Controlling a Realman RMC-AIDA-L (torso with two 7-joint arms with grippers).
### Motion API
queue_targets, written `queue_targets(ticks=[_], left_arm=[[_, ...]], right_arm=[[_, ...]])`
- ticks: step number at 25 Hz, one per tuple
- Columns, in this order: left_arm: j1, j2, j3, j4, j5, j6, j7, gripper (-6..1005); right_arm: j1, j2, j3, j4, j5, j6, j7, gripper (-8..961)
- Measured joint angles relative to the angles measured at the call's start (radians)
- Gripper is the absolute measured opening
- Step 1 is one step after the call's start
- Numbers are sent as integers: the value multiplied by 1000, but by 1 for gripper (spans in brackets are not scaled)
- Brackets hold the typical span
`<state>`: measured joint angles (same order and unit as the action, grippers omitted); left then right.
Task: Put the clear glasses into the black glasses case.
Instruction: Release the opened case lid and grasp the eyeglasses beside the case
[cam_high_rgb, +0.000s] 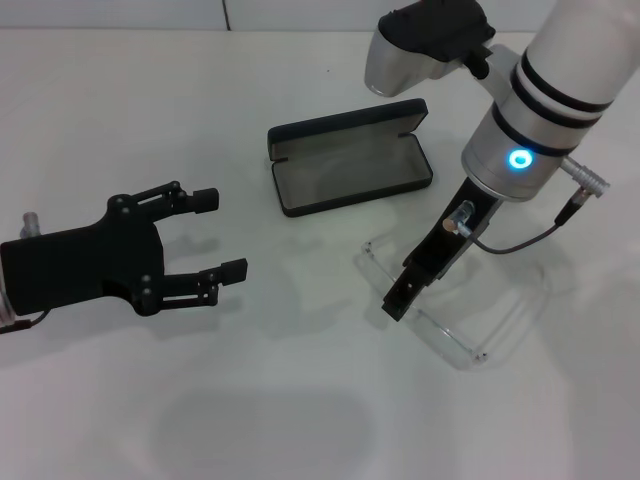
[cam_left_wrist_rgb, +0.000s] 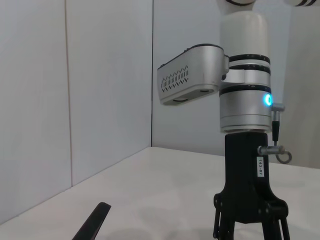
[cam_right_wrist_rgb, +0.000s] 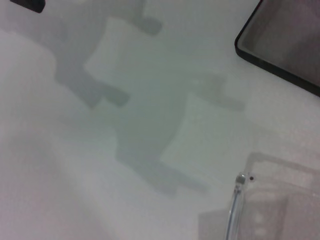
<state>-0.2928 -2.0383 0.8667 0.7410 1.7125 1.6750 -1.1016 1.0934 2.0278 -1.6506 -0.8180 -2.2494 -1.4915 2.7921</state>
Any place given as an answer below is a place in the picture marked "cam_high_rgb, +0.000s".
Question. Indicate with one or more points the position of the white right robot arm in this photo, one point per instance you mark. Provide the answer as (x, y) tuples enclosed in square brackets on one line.
[(560, 75)]

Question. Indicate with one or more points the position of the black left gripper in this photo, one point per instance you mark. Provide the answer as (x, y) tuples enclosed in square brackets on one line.
[(80, 265)]

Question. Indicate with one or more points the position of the left gripper silver plug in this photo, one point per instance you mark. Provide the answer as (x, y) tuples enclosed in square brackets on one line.
[(30, 224)]

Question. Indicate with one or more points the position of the gripper silver plug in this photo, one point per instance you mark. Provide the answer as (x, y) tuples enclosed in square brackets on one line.
[(457, 217), (30, 224)]

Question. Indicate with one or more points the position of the black glasses case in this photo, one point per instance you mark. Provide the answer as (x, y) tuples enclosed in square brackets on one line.
[(350, 170)]

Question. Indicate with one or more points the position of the right gripper silver plug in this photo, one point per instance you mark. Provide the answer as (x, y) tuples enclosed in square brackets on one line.
[(457, 217)]

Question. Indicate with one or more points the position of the clear plastic glasses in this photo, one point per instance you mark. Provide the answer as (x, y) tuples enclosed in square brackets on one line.
[(440, 332)]

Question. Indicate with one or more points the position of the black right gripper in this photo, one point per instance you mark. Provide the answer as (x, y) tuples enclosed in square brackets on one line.
[(450, 235)]

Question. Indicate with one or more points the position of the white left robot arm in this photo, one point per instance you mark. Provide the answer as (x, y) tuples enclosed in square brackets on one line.
[(5, 310)]

